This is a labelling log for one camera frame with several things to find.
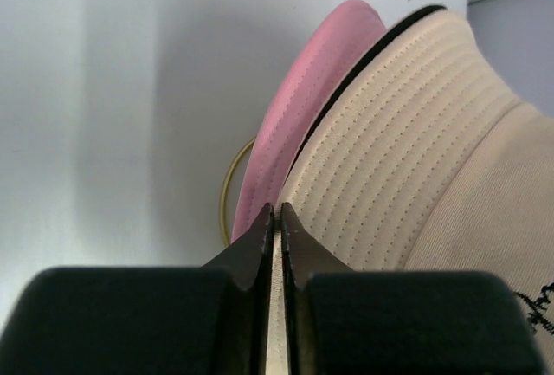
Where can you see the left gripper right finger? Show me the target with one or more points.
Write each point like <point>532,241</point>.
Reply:
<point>340,321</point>

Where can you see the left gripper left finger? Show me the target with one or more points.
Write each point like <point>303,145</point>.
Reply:
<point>190,320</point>

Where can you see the beige bucket hat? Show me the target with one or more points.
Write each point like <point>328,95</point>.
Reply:
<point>428,161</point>

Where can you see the pink bucket hat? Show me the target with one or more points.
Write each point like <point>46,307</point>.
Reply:
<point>331,53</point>

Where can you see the black bucket hat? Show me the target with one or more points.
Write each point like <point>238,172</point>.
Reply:
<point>366,59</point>

